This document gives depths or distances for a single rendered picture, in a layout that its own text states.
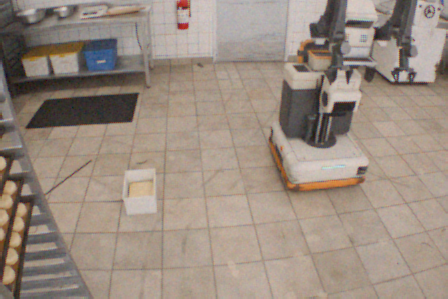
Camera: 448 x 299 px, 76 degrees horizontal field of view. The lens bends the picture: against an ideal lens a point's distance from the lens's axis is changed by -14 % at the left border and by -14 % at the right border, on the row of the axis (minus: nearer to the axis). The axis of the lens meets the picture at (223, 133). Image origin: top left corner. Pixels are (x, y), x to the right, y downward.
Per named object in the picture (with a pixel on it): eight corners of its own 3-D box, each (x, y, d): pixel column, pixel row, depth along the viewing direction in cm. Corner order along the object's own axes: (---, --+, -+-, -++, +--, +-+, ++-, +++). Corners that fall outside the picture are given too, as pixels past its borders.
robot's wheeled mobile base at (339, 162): (266, 142, 289) (269, 118, 276) (333, 138, 295) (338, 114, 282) (287, 195, 232) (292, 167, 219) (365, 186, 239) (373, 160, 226)
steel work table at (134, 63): (10, 99, 372) (-8, 26, 320) (30, 77, 433) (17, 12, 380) (152, 88, 392) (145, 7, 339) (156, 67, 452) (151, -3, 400)
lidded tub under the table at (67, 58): (51, 75, 377) (47, 55, 363) (62, 62, 416) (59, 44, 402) (79, 72, 381) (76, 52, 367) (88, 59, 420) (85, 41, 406)
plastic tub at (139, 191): (128, 187, 242) (125, 170, 234) (157, 185, 246) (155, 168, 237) (126, 215, 217) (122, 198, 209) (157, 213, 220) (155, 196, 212)
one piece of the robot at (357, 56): (324, 76, 199) (329, 43, 188) (362, 76, 202) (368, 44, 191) (334, 86, 186) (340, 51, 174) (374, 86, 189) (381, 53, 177)
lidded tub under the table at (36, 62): (23, 77, 373) (18, 58, 359) (37, 64, 412) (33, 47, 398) (49, 75, 376) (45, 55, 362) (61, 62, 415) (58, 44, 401)
